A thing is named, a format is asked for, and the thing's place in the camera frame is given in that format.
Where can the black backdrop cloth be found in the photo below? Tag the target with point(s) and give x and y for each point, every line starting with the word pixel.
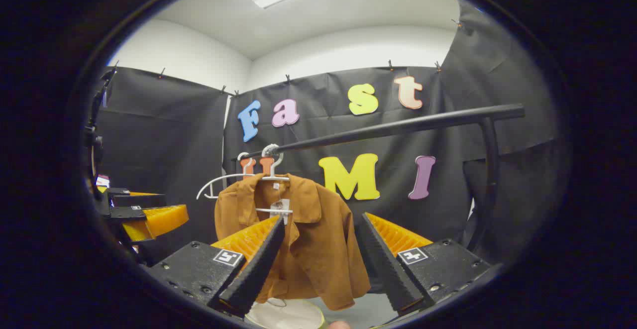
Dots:
pixel 169 140

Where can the white clothes hanger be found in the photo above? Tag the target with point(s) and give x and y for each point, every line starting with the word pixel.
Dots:
pixel 272 167
pixel 214 182

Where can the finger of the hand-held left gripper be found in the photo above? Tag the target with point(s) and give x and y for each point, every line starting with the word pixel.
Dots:
pixel 137 230
pixel 164 219

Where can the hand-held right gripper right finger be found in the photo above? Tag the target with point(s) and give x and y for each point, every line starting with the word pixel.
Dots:
pixel 383 264

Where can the brown shirt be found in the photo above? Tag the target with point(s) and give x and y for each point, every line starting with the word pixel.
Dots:
pixel 318 249

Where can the black clothes rack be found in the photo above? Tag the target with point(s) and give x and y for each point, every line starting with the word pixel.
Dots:
pixel 398 127

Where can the white laundry hamper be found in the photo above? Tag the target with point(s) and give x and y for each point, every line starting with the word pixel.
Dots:
pixel 286 316

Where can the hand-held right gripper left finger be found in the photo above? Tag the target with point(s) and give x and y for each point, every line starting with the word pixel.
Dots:
pixel 254 269

